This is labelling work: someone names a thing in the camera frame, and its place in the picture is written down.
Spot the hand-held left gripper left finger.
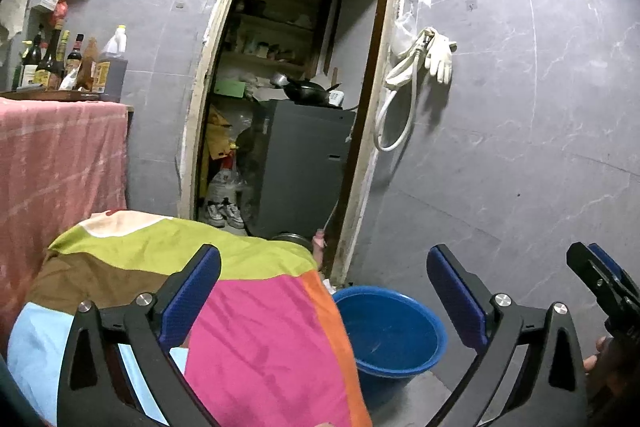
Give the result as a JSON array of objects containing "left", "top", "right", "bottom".
[{"left": 56, "top": 244, "right": 222, "bottom": 427}]

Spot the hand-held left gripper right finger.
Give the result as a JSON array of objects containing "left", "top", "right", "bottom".
[{"left": 427, "top": 244, "right": 587, "bottom": 427}]

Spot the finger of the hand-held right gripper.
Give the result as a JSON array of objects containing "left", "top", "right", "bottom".
[
  {"left": 589, "top": 243, "right": 640, "bottom": 308},
  {"left": 566, "top": 242, "right": 631, "bottom": 323}
]

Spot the blue plastic bucket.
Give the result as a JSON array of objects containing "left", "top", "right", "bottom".
[{"left": 332, "top": 285, "right": 448, "bottom": 400}]

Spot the person's right hand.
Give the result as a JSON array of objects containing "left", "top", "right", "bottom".
[{"left": 582, "top": 336, "right": 618, "bottom": 375}]

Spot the white sneaker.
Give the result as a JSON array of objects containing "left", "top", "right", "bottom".
[
  {"left": 224, "top": 202, "right": 246, "bottom": 230},
  {"left": 205, "top": 202, "right": 227, "bottom": 229}
]

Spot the colourful patchwork blanket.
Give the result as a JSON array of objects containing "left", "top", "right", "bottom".
[{"left": 7, "top": 208, "right": 373, "bottom": 427}]

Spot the clear plastic bottle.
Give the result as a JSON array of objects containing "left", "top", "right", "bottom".
[{"left": 207, "top": 154, "right": 246, "bottom": 208}]

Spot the metal bowl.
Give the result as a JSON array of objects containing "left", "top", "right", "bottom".
[{"left": 272, "top": 232, "right": 311, "bottom": 248}]

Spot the yellow bag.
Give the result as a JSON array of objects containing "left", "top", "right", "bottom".
[{"left": 207, "top": 107, "right": 234, "bottom": 160}]

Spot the grey metal cabinet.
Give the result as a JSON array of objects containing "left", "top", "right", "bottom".
[{"left": 247, "top": 99, "right": 356, "bottom": 240}]

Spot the pink checked cloth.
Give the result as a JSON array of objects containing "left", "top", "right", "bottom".
[{"left": 0, "top": 97, "right": 130, "bottom": 353}]

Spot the green box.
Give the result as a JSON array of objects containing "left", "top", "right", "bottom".
[{"left": 216, "top": 79, "right": 251, "bottom": 97}]

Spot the black wok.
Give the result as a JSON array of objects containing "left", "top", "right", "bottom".
[{"left": 270, "top": 73, "right": 344, "bottom": 106}]

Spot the wooden tray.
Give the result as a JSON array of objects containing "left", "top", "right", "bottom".
[{"left": 0, "top": 89, "right": 101, "bottom": 102}]

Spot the brown sauce bottle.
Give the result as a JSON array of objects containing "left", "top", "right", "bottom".
[{"left": 75, "top": 38, "right": 101, "bottom": 93}]

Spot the white rubber glove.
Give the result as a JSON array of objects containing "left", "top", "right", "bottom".
[{"left": 425, "top": 27, "right": 457, "bottom": 84}]

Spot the dark red-cap bottle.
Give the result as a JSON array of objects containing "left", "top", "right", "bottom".
[{"left": 65, "top": 33, "right": 85, "bottom": 78}]

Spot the dark yellow-label bottle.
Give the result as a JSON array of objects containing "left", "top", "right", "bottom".
[{"left": 35, "top": 19, "right": 64, "bottom": 90}]

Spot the slim sauce bottle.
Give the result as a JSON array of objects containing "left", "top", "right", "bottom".
[{"left": 50, "top": 32, "right": 71, "bottom": 90}]

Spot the wooden shelf unit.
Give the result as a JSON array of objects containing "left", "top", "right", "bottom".
[{"left": 220, "top": 0, "right": 334, "bottom": 74}]

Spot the clear plastic bag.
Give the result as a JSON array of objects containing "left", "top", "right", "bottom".
[{"left": 390, "top": 4, "right": 419, "bottom": 58}]

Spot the dark wine bottle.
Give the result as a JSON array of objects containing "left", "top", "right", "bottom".
[{"left": 22, "top": 24, "right": 44, "bottom": 88}]

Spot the small green bottle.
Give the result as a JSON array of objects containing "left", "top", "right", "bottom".
[{"left": 12, "top": 47, "right": 26, "bottom": 90}]

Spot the wooden door frame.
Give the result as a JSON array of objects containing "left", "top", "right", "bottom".
[{"left": 177, "top": 0, "right": 411, "bottom": 288}]

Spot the white hose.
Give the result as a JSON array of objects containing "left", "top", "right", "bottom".
[{"left": 374, "top": 29, "right": 434, "bottom": 152}]

